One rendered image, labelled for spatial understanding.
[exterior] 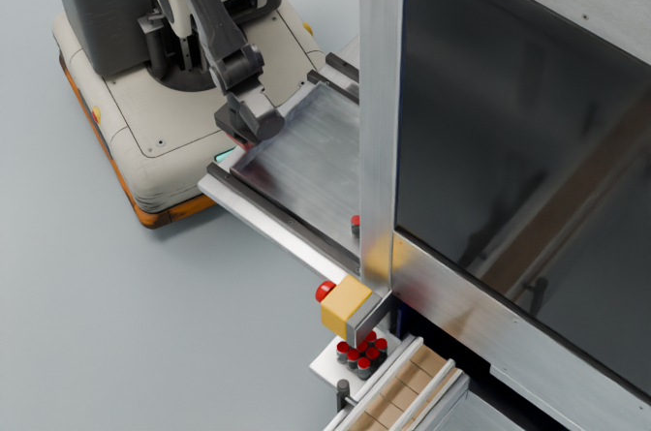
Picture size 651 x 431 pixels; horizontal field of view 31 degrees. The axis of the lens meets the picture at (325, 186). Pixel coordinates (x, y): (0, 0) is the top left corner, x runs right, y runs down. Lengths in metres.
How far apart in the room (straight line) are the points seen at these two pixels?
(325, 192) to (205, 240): 1.04
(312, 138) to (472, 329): 0.60
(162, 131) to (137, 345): 0.54
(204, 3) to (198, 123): 1.14
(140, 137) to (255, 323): 0.55
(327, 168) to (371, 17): 0.82
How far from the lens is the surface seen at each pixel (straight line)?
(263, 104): 2.01
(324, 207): 2.16
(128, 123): 3.09
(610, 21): 1.18
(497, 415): 2.01
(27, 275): 3.23
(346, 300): 1.90
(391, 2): 1.38
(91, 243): 3.24
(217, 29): 1.96
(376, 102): 1.54
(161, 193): 3.03
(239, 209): 2.18
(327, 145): 2.24
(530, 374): 1.81
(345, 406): 1.92
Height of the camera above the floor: 2.70
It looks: 56 degrees down
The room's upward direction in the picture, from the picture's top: 3 degrees counter-clockwise
